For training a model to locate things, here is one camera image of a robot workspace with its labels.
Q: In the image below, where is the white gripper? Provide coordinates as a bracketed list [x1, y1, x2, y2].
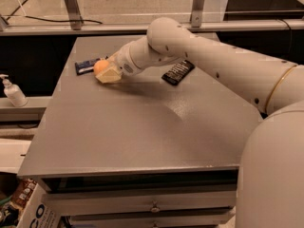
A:
[94, 44, 142, 84]

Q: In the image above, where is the orange fruit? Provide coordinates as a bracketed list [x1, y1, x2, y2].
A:
[93, 60, 109, 75]

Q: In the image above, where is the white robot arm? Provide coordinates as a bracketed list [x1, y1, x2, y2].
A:
[93, 18, 304, 228]

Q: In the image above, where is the blue rxbar blueberry bar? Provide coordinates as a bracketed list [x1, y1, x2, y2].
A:
[75, 58, 106, 75]

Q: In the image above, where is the black snack bar wrapper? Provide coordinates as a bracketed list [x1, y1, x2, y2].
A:
[161, 61, 195, 86]

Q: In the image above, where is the grey drawer cabinet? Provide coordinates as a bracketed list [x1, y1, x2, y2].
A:
[19, 36, 253, 228]

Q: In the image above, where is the white pump bottle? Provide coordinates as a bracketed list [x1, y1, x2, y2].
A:
[0, 74, 28, 107]

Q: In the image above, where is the top drawer knob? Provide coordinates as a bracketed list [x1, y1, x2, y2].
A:
[150, 204, 161, 213]

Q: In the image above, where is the white cardboard box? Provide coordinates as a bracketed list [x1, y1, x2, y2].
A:
[17, 185, 60, 228]

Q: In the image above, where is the metal railing frame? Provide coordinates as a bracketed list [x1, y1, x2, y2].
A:
[0, 0, 304, 35]

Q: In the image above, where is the black cable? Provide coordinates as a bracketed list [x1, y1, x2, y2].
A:
[6, 0, 104, 26]

